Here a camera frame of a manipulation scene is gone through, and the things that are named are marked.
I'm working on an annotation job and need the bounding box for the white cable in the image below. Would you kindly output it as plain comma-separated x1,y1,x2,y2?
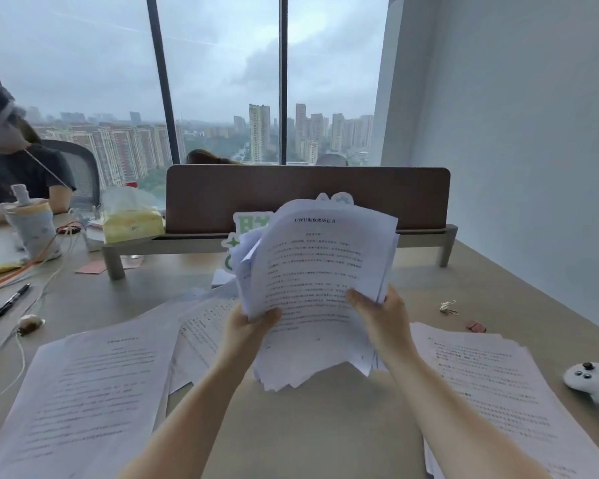
0,229,88,412

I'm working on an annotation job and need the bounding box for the yellow tissue pack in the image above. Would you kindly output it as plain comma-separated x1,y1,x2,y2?
99,186,166,245

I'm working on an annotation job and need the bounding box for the grey office chair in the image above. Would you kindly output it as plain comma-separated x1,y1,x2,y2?
39,139,101,211

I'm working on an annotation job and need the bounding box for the small spread of printed papers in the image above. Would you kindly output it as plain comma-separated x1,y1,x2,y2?
169,289,241,395

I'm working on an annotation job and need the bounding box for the grey desk shelf riser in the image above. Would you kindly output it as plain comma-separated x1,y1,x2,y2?
102,224,459,281

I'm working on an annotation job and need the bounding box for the brown desk divider panel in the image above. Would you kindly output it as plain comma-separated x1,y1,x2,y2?
165,164,451,235

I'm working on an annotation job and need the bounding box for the person's left forearm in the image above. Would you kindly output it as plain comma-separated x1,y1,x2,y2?
120,354,258,479

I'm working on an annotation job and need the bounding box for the white cup with straw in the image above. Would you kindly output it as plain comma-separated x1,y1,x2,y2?
0,184,64,261

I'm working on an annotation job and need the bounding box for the person's left hand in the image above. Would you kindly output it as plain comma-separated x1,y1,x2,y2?
219,301,283,368

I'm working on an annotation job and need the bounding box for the person's right hand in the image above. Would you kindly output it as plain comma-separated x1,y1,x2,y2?
347,285,421,371

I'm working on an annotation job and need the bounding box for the white game controller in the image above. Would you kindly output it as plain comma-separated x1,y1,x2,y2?
563,361,599,440

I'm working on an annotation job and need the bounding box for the stack of printed sheets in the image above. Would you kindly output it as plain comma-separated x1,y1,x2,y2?
230,197,400,393

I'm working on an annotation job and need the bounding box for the green and white cutout sign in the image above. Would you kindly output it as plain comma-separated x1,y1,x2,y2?
222,192,355,275

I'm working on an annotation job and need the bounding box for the person's right forearm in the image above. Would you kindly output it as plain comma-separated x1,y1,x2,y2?
378,351,552,479

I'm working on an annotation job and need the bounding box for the thick pile of printed papers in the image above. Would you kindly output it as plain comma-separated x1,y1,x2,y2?
408,321,599,479

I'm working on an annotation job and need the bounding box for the orange cable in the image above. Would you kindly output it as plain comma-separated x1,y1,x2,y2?
0,222,83,296

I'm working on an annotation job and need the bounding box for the wide pile of printed papers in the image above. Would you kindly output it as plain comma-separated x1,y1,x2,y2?
0,319,181,479

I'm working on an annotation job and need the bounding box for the black pen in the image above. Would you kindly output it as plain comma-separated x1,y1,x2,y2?
0,282,32,320

